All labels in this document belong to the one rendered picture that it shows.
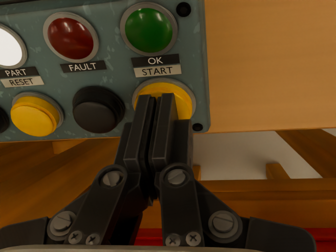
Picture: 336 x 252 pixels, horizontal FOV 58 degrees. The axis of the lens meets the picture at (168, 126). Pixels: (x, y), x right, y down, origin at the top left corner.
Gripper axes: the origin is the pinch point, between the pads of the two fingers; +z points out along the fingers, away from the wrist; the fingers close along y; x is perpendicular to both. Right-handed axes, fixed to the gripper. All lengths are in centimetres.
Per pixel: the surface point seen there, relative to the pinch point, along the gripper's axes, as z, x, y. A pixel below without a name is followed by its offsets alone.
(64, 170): 21.8, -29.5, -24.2
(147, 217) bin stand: 6.2, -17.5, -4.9
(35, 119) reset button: 1.9, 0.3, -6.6
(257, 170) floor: 60, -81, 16
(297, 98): 5.0, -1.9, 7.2
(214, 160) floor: 62, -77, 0
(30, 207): 11.8, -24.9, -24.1
